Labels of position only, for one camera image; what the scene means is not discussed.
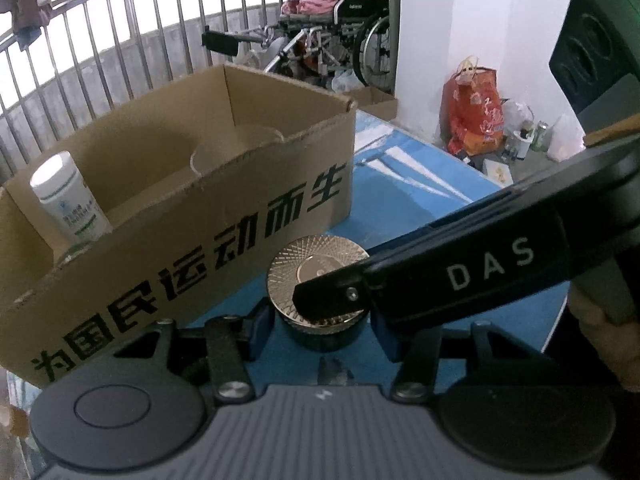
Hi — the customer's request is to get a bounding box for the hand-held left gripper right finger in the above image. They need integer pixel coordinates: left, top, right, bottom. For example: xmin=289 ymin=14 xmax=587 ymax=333
xmin=370 ymin=310 xmax=551 ymax=403

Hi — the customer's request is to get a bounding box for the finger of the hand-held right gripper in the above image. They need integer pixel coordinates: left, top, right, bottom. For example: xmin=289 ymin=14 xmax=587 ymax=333
xmin=292 ymin=259 xmax=374 ymax=322
xmin=367 ymin=187 xmax=506 ymax=261

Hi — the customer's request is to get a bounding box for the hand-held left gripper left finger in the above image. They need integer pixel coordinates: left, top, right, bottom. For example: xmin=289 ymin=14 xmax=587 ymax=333
xmin=107 ymin=305 xmax=275 ymax=403

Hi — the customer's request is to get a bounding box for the black jar with gold lid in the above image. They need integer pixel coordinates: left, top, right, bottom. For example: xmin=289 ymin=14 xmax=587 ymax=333
xmin=266 ymin=235 xmax=372 ymax=354

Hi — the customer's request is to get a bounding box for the brown cardboard box black print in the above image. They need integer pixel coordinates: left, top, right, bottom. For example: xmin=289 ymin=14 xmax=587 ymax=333
xmin=0 ymin=64 xmax=359 ymax=389

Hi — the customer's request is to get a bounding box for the clear glass cup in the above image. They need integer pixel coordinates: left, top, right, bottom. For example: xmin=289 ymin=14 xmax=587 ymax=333
xmin=190 ymin=125 xmax=286 ymax=181

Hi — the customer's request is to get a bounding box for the white pill bottle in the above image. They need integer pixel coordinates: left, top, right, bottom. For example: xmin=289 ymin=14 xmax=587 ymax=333
xmin=30 ymin=151 xmax=114 ymax=257

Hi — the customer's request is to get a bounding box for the person's right hand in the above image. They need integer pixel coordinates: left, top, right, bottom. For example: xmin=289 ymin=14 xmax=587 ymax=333
xmin=567 ymin=247 xmax=640 ymax=392

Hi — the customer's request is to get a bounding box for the small white box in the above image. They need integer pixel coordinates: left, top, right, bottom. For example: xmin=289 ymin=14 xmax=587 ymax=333
xmin=482 ymin=157 xmax=514 ymax=186

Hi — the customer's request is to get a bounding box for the red orange plastic bag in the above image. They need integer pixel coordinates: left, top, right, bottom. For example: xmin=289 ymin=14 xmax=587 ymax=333
xmin=442 ymin=56 xmax=506 ymax=156

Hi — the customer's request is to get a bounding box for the small green bottle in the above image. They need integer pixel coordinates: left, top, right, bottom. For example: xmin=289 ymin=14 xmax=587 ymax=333
xmin=530 ymin=120 xmax=551 ymax=154

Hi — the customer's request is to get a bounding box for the small open cardboard box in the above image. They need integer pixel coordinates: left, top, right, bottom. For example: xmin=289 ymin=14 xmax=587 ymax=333
xmin=345 ymin=85 xmax=399 ymax=121

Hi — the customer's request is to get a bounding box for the translucent white plastic bag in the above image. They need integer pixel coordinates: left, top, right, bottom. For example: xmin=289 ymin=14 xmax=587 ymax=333
xmin=547 ymin=112 xmax=586 ymax=164

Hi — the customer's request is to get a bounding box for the black wheelchair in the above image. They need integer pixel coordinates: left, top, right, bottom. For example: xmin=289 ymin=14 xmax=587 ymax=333
xmin=332 ymin=0 xmax=402 ymax=89

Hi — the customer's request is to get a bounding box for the silver wheelchair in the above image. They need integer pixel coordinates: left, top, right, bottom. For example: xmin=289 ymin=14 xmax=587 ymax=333
xmin=201 ymin=24 xmax=362 ymax=79

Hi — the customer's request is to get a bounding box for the metal balcony railing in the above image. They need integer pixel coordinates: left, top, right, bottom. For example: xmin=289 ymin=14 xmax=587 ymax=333
xmin=0 ymin=0 xmax=292 ymax=182

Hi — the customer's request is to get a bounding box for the hanging dark cloth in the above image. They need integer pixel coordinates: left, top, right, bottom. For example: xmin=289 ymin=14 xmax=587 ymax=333
xmin=11 ymin=0 xmax=46 ymax=49

